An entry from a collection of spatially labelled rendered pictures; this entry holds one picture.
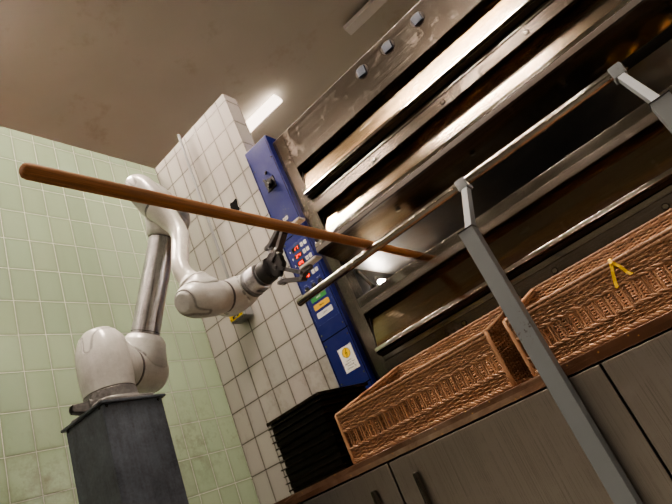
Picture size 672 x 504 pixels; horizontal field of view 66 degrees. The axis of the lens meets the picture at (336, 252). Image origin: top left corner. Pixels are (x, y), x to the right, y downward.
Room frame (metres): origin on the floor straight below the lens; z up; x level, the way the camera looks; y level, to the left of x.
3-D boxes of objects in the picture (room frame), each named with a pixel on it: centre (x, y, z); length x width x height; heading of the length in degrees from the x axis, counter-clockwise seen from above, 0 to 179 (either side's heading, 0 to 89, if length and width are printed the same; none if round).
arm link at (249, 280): (1.49, 0.26, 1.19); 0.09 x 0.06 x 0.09; 151
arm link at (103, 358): (1.53, 0.82, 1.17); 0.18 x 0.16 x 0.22; 178
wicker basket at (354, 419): (1.68, -0.14, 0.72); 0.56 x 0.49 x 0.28; 60
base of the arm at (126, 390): (1.50, 0.83, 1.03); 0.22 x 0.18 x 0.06; 152
